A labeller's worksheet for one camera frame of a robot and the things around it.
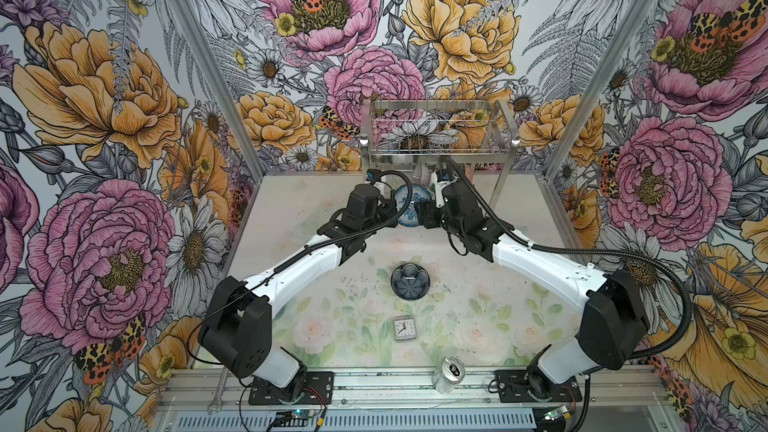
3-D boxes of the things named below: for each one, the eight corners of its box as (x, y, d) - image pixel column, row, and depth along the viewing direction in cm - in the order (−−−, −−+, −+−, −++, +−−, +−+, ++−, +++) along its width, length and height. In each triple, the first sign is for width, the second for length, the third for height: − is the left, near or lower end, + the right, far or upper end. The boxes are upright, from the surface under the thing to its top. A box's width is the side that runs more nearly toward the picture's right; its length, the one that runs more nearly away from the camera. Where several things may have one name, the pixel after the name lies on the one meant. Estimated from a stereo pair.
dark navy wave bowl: (406, 307, 89) (407, 301, 85) (386, 282, 94) (386, 275, 90) (433, 287, 93) (435, 280, 89) (412, 264, 98) (413, 256, 94)
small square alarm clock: (394, 340, 84) (394, 337, 82) (394, 318, 88) (394, 315, 85) (415, 340, 84) (416, 337, 82) (414, 318, 88) (415, 315, 85)
